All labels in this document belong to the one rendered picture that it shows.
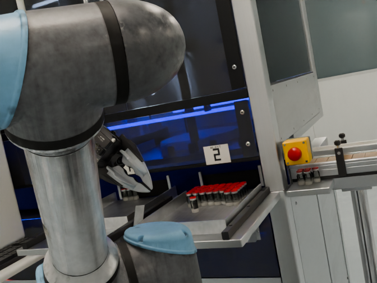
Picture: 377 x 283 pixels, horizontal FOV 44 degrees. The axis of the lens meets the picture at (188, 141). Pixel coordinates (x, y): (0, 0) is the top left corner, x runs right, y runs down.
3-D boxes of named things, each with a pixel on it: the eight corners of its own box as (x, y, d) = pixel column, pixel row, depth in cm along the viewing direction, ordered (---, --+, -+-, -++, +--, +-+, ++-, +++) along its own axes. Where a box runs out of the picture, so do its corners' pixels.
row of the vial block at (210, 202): (189, 205, 149) (187, 191, 148) (243, 201, 141) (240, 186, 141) (187, 208, 147) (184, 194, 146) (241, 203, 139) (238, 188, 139)
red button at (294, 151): (290, 159, 142) (288, 146, 142) (303, 158, 140) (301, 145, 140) (288, 162, 139) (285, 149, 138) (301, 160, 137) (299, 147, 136)
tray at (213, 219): (187, 200, 157) (185, 190, 156) (262, 194, 146) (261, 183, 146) (137, 237, 126) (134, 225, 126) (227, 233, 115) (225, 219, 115)
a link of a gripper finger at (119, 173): (131, 200, 82) (95, 168, 85) (142, 204, 88) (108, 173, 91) (142, 187, 83) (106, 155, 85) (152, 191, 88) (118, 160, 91)
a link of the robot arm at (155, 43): (216, -18, 50) (119, 13, 95) (115, -5, 47) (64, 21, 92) (229, 90, 53) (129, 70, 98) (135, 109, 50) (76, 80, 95)
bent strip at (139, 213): (139, 224, 139) (136, 205, 138) (148, 224, 138) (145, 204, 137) (114, 242, 126) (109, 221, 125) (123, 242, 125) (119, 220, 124)
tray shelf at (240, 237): (106, 206, 182) (105, 201, 181) (285, 190, 152) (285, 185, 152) (17, 255, 138) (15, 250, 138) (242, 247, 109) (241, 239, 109)
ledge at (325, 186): (295, 185, 157) (294, 179, 157) (335, 181, 151) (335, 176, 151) (287, 197, 144) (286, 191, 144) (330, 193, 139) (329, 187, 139)
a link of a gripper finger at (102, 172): (116, 192, 88) (84, 163, 91) (119, 193, 90) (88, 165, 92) (132, 173, 88) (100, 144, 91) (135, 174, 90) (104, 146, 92)
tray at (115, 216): (116, 200, 179) (114, 191, 179) (177, 195, 169) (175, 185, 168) (59, 232, 149) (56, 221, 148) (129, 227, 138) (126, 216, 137)
